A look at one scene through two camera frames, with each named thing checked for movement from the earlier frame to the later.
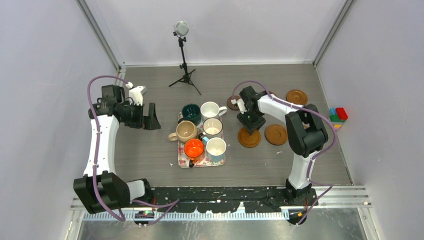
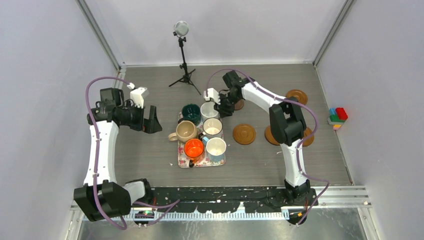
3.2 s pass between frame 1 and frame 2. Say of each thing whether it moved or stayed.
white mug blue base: stayed
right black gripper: moved
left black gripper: stayed
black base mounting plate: stayed
